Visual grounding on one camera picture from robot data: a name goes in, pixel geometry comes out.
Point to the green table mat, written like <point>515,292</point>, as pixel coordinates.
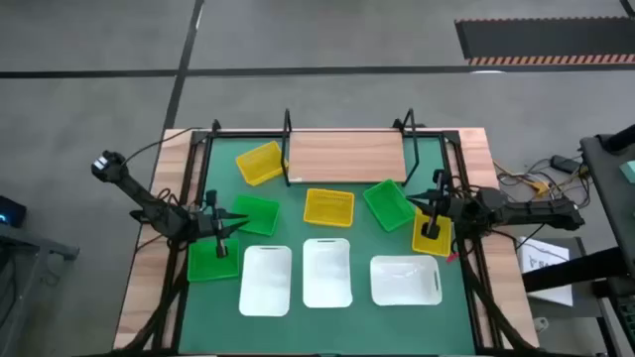
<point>297,332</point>

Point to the teal box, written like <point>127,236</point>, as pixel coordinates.
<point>629,172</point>

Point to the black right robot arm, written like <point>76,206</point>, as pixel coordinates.
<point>526,212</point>

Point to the white plastic bin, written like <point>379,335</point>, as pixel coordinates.
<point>327,273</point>
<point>265,282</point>
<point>404,280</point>

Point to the grey metal stand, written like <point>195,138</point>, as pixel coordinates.
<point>30,248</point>

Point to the black device with blue light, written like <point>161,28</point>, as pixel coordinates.
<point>12,210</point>

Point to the green plastic mesh basket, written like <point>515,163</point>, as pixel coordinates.
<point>263,225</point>
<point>206,263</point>
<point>389,205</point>

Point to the black power adapter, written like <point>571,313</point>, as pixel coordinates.
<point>565,163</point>

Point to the yellow power plug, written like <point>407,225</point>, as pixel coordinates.
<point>541,188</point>

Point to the black metal table frame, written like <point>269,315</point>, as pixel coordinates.
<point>238,134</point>

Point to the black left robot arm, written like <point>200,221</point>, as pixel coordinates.
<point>149,208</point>

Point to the white printed paper box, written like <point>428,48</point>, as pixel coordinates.
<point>541,263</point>

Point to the black side desk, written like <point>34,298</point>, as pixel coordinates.
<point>605,198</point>

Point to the wooden shelf with black frame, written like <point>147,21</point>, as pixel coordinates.
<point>347,156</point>

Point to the black hazard-striped floor mat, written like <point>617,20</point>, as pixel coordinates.
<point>546,39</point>

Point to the yellow plastic mesh basket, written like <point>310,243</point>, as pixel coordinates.
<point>260,163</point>
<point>444,245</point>
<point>329,208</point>

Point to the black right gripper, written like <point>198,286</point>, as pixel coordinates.
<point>446,208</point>

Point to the black desk bar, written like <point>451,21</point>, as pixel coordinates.
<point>570,270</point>

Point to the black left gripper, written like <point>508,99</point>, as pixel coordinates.
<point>211,227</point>

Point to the small white bracket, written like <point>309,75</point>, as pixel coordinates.
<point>541,323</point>

